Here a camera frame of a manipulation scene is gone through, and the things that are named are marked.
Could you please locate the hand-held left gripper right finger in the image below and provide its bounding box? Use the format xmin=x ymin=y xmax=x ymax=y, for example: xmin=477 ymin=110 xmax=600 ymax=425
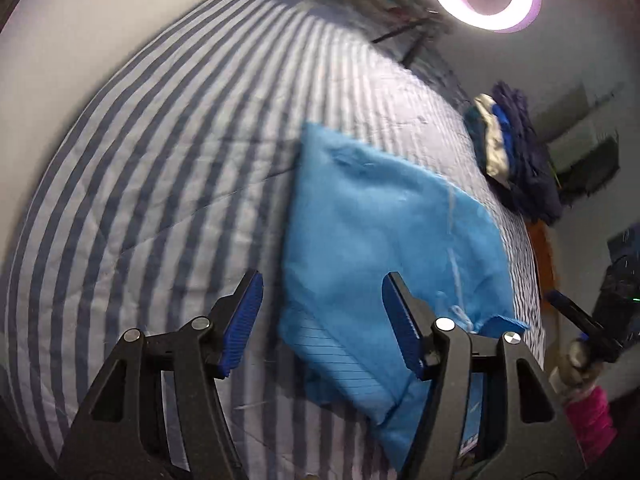
xmin=381 ymin=272 xmax=586 ymax=480

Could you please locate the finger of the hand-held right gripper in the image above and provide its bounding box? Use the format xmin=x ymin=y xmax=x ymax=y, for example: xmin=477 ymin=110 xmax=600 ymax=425
xmin=545 ymin=290 xmax=599 ymax=342

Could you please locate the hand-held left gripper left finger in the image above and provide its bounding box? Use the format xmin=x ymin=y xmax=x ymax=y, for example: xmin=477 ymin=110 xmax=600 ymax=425
xmin=57 ymin=270 xmax=265 ymax=480

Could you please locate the light blue garment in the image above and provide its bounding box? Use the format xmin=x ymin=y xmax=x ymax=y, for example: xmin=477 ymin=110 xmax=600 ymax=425
xmin=277 ymin=121 xmax=531 ymax=473

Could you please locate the person's right forearm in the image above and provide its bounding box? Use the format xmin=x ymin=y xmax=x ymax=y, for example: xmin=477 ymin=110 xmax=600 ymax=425
xmin=562 ymin=385 xmax=618 ymax=466

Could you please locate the pile of dark blue clothes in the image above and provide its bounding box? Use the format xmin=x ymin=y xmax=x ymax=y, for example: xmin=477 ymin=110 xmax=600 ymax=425
xmin=464 ymin=81 xmax=563 ymax=223

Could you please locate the person's right hand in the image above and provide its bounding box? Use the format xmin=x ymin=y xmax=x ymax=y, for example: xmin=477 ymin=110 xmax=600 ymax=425
xmin=551 ymin=341 xmax=602 ymax=397

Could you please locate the blue white striped bed blanket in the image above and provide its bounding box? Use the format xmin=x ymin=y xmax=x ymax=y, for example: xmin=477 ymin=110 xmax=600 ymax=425
xmin=0 ymin=0 xmax=546 ymax=480

